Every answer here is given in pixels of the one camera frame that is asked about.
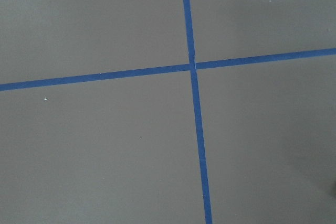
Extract blue tape strip left lengthwise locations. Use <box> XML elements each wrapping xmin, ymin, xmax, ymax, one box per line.
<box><xmin>183</xmin><ymin>0</ymin><xmax>213</xmax><ymax>223</ymax></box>

